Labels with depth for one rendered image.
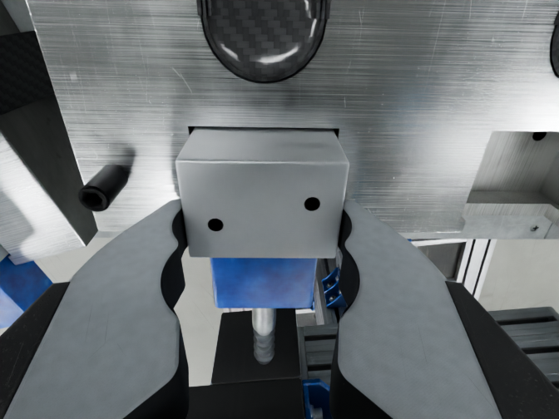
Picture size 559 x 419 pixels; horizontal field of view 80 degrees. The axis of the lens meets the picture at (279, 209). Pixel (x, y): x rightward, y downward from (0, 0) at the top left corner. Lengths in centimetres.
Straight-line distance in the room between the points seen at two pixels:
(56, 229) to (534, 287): 174
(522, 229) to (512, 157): 13
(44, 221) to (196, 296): 128
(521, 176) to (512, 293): 159
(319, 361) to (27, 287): 35
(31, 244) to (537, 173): 26
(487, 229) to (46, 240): 29
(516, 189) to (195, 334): 155
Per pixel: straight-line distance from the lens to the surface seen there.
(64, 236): 22
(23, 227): 22
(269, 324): 17
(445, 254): 116
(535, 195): 20
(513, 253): 161
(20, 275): 25
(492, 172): 19
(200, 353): 177
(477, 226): 29
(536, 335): 58
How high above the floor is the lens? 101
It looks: 58 degrees down
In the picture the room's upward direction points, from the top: 177 degrees clockwise
